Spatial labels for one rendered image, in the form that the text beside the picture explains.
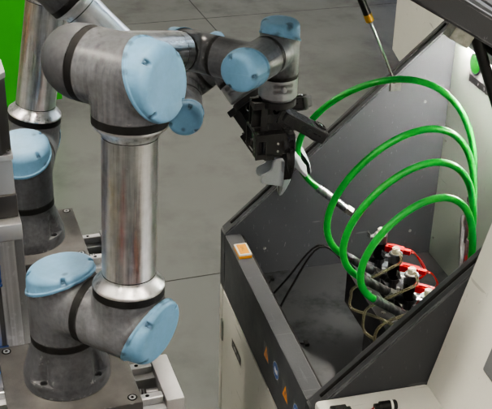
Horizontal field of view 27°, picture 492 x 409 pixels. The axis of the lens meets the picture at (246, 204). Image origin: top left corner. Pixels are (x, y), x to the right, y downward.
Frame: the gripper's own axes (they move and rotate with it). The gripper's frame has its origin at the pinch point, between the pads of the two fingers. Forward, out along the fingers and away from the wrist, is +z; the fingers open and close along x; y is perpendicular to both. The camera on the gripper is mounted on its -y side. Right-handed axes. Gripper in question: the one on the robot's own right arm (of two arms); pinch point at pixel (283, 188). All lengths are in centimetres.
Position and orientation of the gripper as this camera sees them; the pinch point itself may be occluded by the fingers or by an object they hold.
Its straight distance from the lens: 205.0
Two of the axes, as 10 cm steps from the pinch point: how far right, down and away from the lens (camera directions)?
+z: -0.2, 8.8, 4.8
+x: 2.6, 4.7, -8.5
